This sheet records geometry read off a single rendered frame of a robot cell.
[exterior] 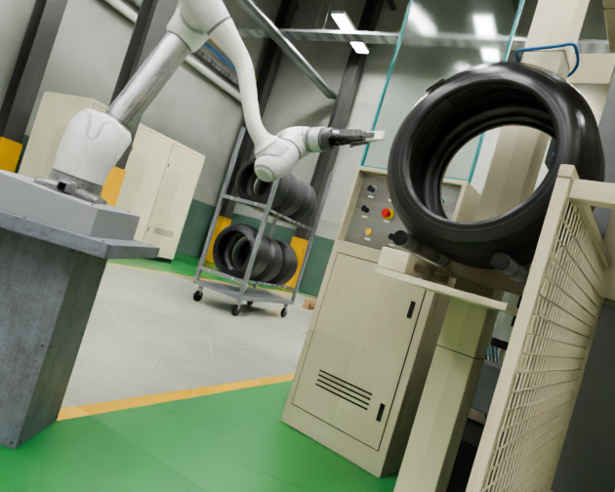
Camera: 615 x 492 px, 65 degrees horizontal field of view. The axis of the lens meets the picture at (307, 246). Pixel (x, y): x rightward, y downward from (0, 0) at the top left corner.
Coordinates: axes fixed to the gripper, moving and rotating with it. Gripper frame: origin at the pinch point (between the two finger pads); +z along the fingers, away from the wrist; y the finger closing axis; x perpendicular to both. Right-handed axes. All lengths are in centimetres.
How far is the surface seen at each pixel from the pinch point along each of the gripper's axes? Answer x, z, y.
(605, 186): 35, 73, -60
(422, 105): -3.6, 20.4, -11.3
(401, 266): 43.4, 21.8, -11.4
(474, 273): 40, 31, 23
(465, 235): 34, 38, -12
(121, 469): 117, -46, -37
